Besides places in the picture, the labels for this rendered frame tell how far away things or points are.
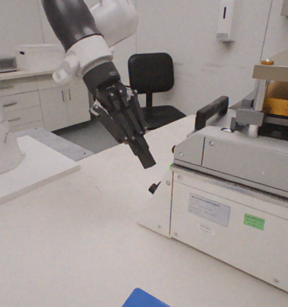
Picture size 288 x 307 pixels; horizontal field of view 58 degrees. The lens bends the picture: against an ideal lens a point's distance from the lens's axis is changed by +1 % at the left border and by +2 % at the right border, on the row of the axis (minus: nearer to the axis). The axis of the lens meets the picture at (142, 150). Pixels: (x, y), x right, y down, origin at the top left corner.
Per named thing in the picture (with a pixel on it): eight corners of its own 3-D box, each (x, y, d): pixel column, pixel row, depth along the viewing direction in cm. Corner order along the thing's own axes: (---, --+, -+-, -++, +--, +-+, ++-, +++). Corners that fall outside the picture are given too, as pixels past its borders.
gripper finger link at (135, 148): (131, 132, 56) (120, 137, 54) (142, 153, 56) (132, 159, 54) (127, 134, 57) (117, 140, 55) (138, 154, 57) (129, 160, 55)
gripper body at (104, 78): (88, 65, 50) (111, 108, 51) (120, 56, 55) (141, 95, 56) (74, 83, 56) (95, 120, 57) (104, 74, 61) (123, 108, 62)
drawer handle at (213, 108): (227, 112, 63) (230, 96, 61) (203, 131, 52) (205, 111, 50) (219, 111, 64) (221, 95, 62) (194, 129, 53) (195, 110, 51)
